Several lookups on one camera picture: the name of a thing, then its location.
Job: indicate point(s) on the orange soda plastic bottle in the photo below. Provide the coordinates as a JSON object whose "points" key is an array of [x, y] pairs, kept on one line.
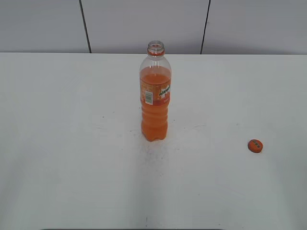
{"points": [[155, 90]]}

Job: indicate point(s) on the orange bottle cap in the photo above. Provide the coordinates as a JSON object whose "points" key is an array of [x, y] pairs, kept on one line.
{"points": [[255, 146]]}

